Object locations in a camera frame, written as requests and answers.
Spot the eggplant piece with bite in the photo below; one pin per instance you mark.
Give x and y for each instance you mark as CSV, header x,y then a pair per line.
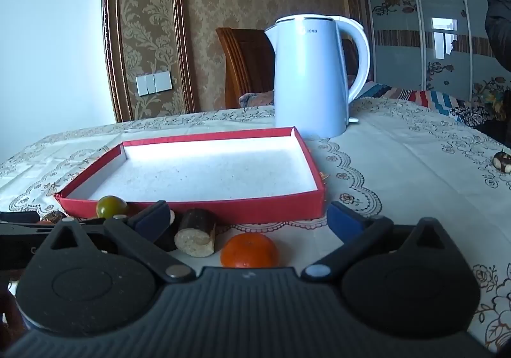
x,y
195,231

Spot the brown wooden chair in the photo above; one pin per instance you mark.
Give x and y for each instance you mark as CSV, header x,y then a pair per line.
x,y
243,62

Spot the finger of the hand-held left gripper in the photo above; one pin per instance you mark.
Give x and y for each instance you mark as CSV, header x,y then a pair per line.
x,y
18,217

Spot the white wall switch panel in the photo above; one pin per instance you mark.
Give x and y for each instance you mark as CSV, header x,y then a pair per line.
x,y
153,83

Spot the patterned pink pillow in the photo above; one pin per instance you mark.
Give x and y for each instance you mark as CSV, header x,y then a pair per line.
x,y
256,99

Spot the brown water chestnut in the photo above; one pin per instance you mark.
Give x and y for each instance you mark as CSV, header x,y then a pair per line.
x,y
54,217
503,162

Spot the green round tomato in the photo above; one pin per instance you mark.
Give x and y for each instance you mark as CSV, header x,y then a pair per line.
x,y
111,207

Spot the large orange tangerine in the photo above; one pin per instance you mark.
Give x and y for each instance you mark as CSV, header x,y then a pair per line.
x,y
249,251

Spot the colourful striped blanket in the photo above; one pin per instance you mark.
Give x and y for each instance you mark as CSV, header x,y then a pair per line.
x,y
423,96

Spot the embroidered cream tablecloth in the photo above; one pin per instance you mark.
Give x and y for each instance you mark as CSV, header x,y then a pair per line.
x,y
399,170

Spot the wooden wall panel frame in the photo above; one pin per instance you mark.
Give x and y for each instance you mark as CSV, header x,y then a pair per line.
x,y
147,30

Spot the person's left hand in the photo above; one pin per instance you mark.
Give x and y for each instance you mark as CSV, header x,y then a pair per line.
x,y
10,316

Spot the dark floral cloth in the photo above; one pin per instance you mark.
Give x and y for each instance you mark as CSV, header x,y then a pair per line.
x,y
475,115

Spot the wardrobe with floral sliding doors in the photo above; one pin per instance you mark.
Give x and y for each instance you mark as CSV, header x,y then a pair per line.
x,y
423,22

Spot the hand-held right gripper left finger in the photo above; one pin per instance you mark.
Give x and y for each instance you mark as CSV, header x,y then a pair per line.
x,y
152,217

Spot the white electric kettle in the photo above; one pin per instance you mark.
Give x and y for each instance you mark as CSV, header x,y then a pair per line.
x,y
309,78

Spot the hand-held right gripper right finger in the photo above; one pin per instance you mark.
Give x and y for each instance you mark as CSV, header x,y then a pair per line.
x,y
342,218

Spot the eggplant piece cut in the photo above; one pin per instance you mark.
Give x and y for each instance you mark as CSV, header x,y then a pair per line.
x,y
169,239

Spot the shallow red cardboard box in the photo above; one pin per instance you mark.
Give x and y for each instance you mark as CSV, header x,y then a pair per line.
x,y
207,170

